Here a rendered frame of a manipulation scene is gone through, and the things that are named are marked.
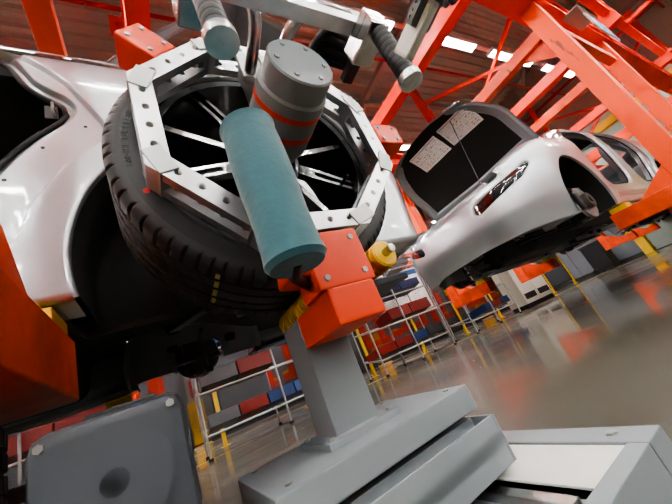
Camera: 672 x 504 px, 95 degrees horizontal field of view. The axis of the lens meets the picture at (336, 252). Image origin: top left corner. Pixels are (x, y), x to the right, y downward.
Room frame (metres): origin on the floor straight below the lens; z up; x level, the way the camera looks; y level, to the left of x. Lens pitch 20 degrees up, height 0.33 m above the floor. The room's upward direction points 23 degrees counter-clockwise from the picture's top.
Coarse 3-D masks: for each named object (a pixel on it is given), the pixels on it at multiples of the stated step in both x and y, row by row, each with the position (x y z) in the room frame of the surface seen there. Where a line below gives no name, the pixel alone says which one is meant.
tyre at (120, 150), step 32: (128, 128) 0.44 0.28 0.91; (128, 160) 0.43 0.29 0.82; (128, 192) 0.43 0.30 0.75; (384, 192) 0.76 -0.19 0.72; (128, 224) 0.49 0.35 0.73; (160, 224) 0.45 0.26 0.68; (192, 224) 0.48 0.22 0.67; (160, 256) 0.51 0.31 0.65; (192, 256) 0.48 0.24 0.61; (224, 256) 0.50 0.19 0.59; (256, 256) 0.53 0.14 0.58; (192, 288) 0.59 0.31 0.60; (224, 288) 0.57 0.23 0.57; (256, 288) 0.58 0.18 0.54
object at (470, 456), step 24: (456, 432) 0.67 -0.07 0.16; (480, 432) 0.63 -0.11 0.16; (408, 456) 0.62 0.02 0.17; (432, 456) 0.63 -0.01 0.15; (456, 456) 0.59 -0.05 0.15; (480, 456) 0.61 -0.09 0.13; (504, 456) 0.64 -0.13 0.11; (384, 480) 0.57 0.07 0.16; (408, 480) 0.53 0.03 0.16; (432, 480) 0.55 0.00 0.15; (456, 480) 0.58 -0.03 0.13; (480, 480) 0.60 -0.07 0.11
